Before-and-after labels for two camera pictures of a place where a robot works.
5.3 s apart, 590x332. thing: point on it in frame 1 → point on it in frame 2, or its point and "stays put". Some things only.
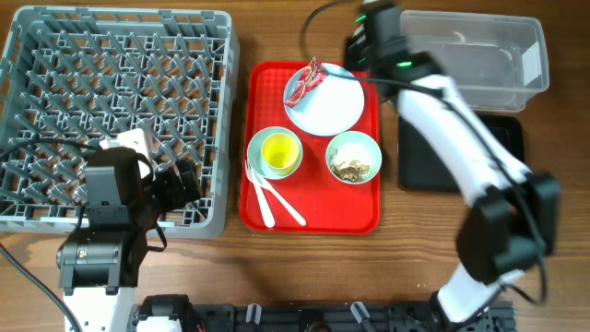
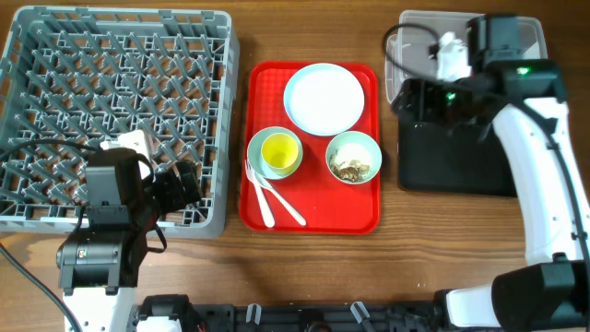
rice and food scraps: (351, 171) stays put
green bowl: (353, 157) stays put
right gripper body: (359, 56) → (444, 105)
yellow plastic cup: (280, 151) stays put
